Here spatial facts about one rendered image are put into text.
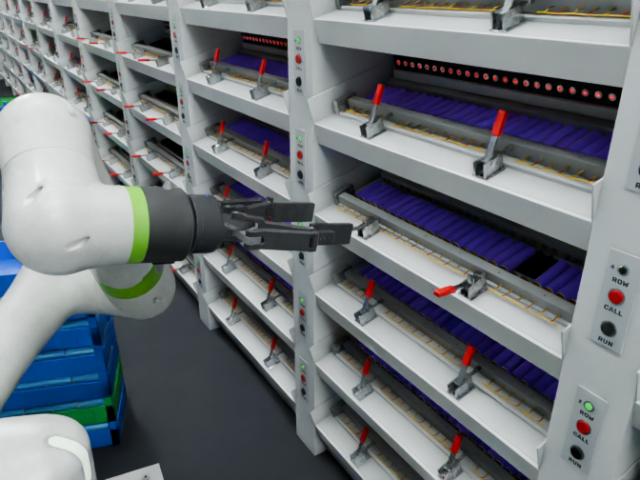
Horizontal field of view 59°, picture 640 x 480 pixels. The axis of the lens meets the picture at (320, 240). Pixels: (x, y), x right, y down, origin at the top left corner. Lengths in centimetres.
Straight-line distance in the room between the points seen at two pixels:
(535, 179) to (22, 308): 81
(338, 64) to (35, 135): 63
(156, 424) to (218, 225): 109
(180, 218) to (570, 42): 48
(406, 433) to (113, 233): 76
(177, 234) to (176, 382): 122
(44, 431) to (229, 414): 97
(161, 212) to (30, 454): 32
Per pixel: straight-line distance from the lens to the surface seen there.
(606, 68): 70
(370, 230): 107
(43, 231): 63
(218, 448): 162
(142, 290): 100
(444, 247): 97
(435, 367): 105
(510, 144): 86
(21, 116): 72
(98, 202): 65
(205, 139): 178
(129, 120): 248
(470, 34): 81
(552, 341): 83
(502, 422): 97
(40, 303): 106
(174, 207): 67
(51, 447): 78
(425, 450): 118
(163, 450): 165
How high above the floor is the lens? 113
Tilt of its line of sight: 24 degrees down
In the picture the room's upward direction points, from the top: straight up
